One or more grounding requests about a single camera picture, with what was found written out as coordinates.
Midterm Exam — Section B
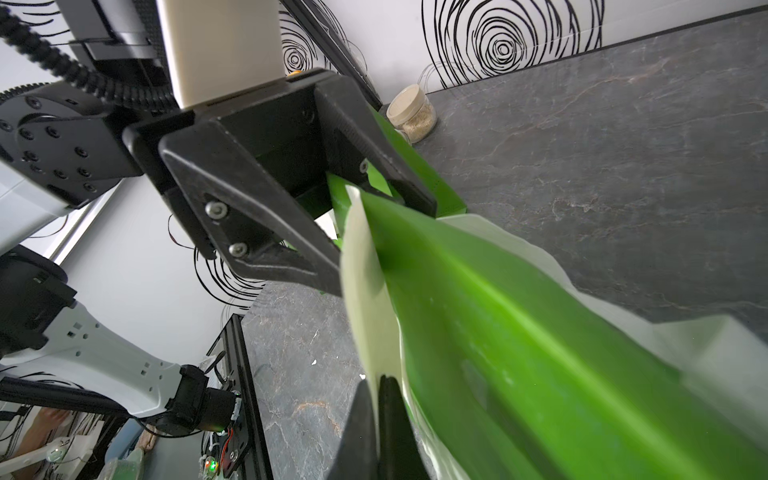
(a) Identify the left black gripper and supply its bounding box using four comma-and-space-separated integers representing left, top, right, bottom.
1, 69, 341, 296

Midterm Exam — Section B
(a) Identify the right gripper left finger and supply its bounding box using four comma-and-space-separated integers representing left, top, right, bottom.
327, 380, 378, 480

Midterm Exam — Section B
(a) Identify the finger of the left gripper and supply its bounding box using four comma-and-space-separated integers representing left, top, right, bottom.
314, 74, 437, 217

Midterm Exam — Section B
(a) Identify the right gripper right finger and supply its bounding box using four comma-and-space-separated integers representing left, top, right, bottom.
378, 376, 429, 480

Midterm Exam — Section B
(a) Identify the green bag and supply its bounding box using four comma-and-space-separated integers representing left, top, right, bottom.
291, 108, 467, 244
360, 189, 767, 479

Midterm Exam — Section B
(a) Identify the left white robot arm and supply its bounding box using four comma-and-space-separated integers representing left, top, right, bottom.
1, 69, 447, 436

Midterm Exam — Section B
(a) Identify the jar with beige lid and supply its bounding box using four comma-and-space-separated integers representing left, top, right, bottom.
386, 84, 437, 144

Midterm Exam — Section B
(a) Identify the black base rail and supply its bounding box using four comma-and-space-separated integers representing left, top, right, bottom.
199, 314, 273, 479

